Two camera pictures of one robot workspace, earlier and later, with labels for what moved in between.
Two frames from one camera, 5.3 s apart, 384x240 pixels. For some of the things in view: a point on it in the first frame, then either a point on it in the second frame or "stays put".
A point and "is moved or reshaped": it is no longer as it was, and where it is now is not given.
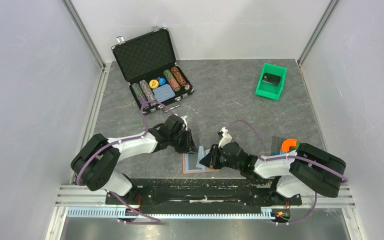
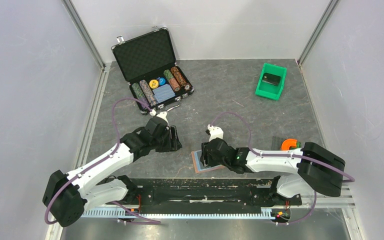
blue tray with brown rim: x=191 y=163 is moved or reshaped
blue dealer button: x=162 y=81 stays put
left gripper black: x=189 y=148 -> x=173 y=144
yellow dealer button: x=153 y=84 stays put
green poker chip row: x=138 y=92 stays put
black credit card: x=271 y=79 stays put
